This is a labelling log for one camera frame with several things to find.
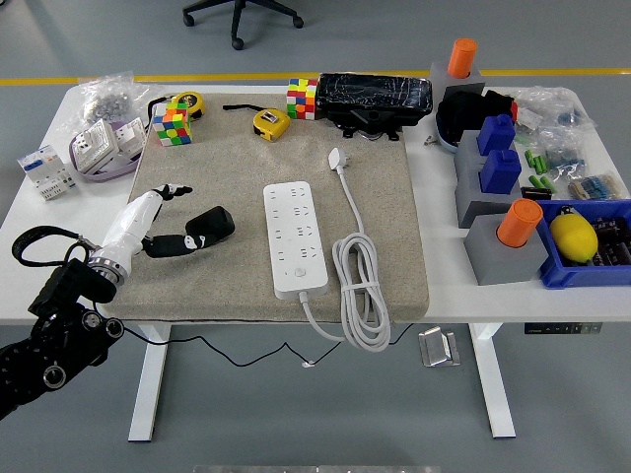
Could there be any black capacitors pile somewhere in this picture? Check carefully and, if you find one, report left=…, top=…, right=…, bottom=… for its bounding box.
left=589, top=216, right=631, bottom=267

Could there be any white power strip cable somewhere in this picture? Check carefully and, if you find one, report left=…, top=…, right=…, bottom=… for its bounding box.
left=297, top=146, right=394, bottom=354

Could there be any small colourful puzzle cube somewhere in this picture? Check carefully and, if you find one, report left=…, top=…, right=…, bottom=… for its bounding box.
left=151, top=101, right=193, bottom=148

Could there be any thin black adapter cord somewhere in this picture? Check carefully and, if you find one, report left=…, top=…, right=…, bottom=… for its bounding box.
left=93, top=295, right=413, bottom=369

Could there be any purple plastic tray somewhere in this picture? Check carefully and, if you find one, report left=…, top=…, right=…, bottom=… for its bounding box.
left=68, top=116, right=149, bottom=184

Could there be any black power adapter plug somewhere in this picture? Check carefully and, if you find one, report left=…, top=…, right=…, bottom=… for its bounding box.
left=184, top=206, right=236, bottom=242

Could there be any orange cylinder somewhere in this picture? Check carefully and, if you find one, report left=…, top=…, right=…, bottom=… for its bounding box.
left=496, top=198, right=544, bottom=248
left=447, top=37, right=478, bottom=80

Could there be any black cloth bundle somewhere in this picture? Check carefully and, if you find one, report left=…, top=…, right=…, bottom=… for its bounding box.
left=436, top=89, right=518, bottom=144

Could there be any white power strip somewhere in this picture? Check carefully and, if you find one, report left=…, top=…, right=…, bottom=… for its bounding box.
left=262, top=180, right=330, bottom=301

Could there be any blue plastic bin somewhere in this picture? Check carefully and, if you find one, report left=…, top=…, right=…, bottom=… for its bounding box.
left=534, top=198, right=631, bottom=291

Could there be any grey holder block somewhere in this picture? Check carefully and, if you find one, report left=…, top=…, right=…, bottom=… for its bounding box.
left=453, top=130, right=519, bottom=173
left=429, top=61, right=487, bottom=107
left=456, top=162, right=536, bottom=229
left=464, top=216, right=549, bottom=287

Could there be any clear bag of resistor strips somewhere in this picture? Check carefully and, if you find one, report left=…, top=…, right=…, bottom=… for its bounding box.
left=566, top=169, right=631, bottom=202

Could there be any black film-wrapped box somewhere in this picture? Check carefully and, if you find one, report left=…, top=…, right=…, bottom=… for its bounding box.
left=315, top=72, right=434, bottom=122

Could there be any blue block peg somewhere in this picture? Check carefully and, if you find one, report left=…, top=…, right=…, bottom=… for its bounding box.
left=476, top=113, right=518, bottom=157
left=479, top=149, right=523, bottom=195

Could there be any clear bag of blue resistors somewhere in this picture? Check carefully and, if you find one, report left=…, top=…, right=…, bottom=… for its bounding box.
left=539, top=126, right=593, bottom=179

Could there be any silver metal bracket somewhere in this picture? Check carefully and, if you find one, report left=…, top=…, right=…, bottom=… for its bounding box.
left=417, top=326, right=462, bottom=369

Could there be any white table leg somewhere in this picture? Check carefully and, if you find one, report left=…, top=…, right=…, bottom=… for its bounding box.
left=467, top=323, right=518, bottom=439
left=127, top=323, right=173, bottom=442

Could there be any yellow black tape measure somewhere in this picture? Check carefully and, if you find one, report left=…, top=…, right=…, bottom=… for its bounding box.
left=169, top=91, right=207, bottom=121

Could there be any large colourful puzzle cube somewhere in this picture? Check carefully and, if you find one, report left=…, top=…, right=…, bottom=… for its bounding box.
left=286, top=77, right=319, bottom=121

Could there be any clear bag of parts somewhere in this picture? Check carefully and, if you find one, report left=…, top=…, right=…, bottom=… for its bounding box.
left=512, top=86, right=601, bottom=135

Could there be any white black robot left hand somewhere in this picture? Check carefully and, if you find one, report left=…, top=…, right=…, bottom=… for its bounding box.
left=101, top=182, right=221, bottom=260

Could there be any light blue bowl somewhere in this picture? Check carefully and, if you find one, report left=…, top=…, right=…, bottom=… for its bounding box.
left=436, top=117, right=463, bottom=155

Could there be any white circuit breaker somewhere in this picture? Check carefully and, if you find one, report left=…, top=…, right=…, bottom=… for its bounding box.
left=17, top=144, right=79, bottom=202

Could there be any black table control panel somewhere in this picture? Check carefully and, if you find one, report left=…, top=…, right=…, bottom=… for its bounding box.
left=524, top=322, right=603, bottom=336

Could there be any grey-brown mat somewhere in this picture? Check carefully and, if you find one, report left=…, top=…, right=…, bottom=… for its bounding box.
left=101, top=92, right=431, bottom=324

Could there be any black office chair base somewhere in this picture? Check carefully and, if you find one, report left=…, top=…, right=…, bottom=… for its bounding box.
left=181, top=0, right=306, bottom=51

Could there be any yellow lemon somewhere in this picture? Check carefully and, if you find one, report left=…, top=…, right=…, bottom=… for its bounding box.
left=549, top=212, right=600, bottom=263

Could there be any yellow tape measure with strap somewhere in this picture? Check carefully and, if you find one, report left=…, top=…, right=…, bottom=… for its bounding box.
left=221, top=101, right=292, bottom=143

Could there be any clear bag of screws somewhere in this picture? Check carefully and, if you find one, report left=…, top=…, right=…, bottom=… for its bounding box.
left=77, top=70, right=164, bottom=124

